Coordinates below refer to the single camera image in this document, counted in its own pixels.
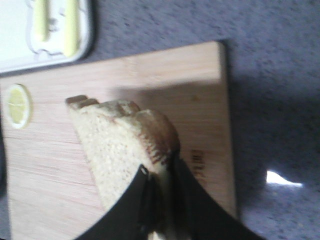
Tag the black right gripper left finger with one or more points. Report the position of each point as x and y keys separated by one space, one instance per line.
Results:
x=134 y=216

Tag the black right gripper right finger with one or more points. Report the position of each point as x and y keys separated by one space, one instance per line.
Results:
x=196 y=215

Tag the bread slice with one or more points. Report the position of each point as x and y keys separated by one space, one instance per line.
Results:
x=118 y=137

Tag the white bear tray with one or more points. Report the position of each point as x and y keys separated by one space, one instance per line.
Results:
x=19 y=48

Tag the wooden cutting board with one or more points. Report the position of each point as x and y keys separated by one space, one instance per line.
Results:
x=51 y=192

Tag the lemon slice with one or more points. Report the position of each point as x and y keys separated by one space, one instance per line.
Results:
x=18 y=106

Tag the yellow plastic knife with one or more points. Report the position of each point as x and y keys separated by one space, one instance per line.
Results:
x=71 y=27

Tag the yellow plastic fork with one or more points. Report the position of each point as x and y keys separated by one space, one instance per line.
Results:
x=40 y=20

